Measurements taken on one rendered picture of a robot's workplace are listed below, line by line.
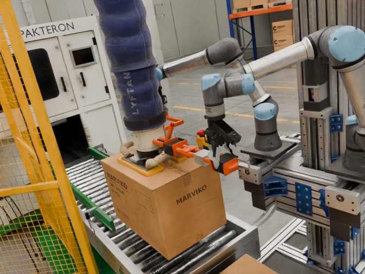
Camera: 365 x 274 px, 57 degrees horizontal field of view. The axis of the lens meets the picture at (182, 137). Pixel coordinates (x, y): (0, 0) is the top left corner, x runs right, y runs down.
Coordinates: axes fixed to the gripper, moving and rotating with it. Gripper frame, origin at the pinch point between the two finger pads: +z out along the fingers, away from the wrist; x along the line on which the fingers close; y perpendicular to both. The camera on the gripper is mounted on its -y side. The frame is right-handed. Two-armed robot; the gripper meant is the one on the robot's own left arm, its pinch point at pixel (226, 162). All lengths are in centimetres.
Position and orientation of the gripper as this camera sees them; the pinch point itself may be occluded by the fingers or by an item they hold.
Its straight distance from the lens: 135.4
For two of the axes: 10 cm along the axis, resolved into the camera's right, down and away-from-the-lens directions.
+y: -5.9, -1.7, 7.9
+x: -7.9, 3.3, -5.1
